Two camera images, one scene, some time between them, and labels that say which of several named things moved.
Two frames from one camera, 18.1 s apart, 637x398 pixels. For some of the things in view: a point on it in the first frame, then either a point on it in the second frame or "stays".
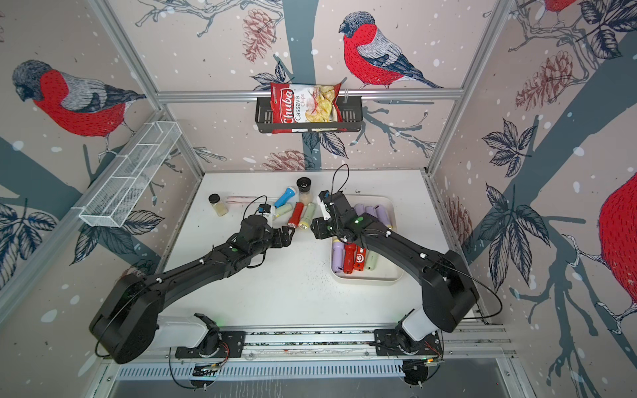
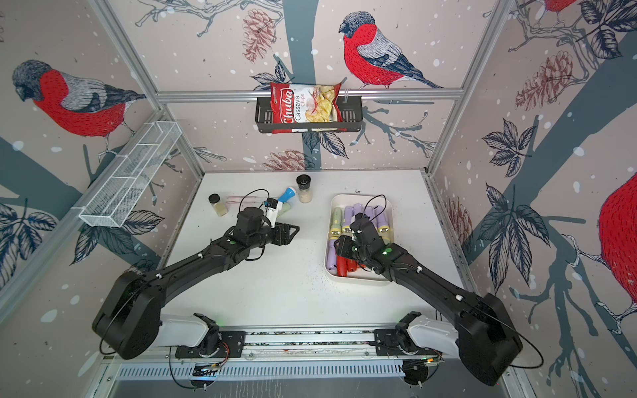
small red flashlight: [296, 215] → [352, 264]
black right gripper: [317, 227] → [342, 245]
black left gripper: [287, 238] stays
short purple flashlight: [359, 208] stays
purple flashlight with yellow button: [382, 215] stays
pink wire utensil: [238, 199] stays
